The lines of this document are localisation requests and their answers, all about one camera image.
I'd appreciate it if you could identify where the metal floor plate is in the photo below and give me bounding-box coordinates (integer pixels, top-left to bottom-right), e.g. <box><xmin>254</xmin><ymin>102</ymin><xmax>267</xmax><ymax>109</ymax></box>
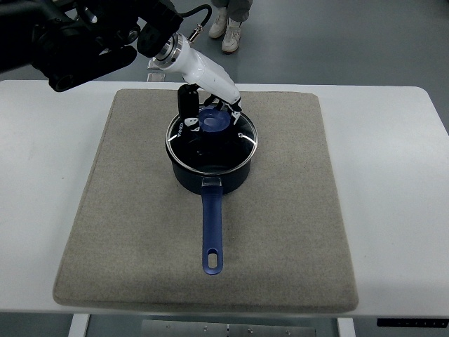
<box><xmin>147</xmin><ymin>58</ymin><xmax>161</xmax><ymax>72</ymax></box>
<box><xmin>147</xmin><ymin>72</ymin><xmax>166</xmax><ymax>82</ymax></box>

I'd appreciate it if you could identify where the white table leg right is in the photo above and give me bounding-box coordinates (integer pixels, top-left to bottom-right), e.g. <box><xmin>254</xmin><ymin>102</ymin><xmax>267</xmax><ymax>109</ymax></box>
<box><xmin>337</xmin><ymin>318</ymin><xmax>356</xmax><ymax>337</ymax></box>

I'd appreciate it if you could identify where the white table leg left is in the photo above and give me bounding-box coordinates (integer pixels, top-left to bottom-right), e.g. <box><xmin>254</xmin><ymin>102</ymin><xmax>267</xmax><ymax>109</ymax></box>
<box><xmin>67</xmin><ymin>314</ymin><xmax>91</xmax><ymax>337</ymax></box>

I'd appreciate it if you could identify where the dark saucepan blue handle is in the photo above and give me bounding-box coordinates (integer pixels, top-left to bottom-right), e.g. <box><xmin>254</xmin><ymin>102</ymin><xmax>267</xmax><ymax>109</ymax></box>
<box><xmin>165</xmin><ymin>105</ymin><xmax>259</xmax><ymax>277</ymax></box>

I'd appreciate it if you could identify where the lower metal floor plate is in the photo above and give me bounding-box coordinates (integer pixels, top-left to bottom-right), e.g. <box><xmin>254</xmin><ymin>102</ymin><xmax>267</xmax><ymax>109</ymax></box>
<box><xmin>147</xmin><ymin>72</ymin><xmax>166</xmax><ymax>82</ymax></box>

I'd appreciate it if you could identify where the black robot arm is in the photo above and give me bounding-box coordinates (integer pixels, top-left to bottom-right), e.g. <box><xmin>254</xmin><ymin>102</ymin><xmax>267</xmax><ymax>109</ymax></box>
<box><xmin>1</xmin><ymin>1</ymin><xmax>212</xmax><ymax>92</ymax></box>

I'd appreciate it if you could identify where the upper metal floor plate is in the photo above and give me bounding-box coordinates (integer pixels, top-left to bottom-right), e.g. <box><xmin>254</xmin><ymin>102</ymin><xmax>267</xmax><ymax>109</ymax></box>
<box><xmin>147</xmin><ymin>58</ymin><xmax>161</xmax><ymax>72</ymax></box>

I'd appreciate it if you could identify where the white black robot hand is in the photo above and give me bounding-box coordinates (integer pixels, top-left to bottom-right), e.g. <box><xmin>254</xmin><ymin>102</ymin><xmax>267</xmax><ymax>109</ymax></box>
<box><xmin>154</xmin><ymin>33</ymin><xmax>242</xmax><ymax>132</ymax></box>

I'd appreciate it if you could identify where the beige fabric mat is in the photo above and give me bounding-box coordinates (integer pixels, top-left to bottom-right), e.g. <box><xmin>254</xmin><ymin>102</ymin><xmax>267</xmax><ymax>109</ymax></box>
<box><xmin>53</xmin><ymin>89</ymin><xmax>358</xmax><ymax>313</ymax></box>

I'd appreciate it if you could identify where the glass pot lid blue knob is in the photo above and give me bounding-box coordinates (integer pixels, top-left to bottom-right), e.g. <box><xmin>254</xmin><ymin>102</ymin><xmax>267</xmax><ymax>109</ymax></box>
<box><xmin>166</xmin><ymin>104</ymin><xmax>258</xmax><ymax>175</ymax></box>

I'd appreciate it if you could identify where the white sneaker left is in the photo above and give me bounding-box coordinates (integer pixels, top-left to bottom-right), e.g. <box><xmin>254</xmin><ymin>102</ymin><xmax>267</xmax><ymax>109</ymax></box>
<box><xmin>208</xmin><ymin>7</ymin><xmax>228</xmax><ymax>39</ymax></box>

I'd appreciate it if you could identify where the white sneaker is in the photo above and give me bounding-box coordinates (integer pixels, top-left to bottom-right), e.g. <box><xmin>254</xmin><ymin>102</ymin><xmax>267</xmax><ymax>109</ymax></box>
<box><xmin>222</xmin><ymin>18</ymin><xmax>241</xmax><ymax>54</ymax></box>
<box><xmin>208</xmin><ymin>7</ymin><xmax>228</xmax><ymax>39</ymax></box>

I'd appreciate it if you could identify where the black desk control panel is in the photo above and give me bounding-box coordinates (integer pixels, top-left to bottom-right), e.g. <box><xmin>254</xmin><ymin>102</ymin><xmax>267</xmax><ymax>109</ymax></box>
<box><xmin>377</xmin><ymin>318</ymin><xmax>448</xmax><ymax>329</ymax></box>

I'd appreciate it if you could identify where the white sneaker right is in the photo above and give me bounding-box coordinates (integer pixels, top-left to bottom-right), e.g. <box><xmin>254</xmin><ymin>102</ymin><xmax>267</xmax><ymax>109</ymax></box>
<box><xmin>222</xmin><ymin>18</ymin><xmax>241</xmax><ymax>54</ymax></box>

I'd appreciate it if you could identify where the white table leg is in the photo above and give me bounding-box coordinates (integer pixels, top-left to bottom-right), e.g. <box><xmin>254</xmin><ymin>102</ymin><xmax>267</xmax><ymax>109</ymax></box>
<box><xmin>67</xmin><ymin>314</ymin><xmax>91</xmax><ymax>337</ymax></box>
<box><xmin>337</xmin><ymin>318</ymin><xmax>356</xmax><ymax>337</ymax></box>

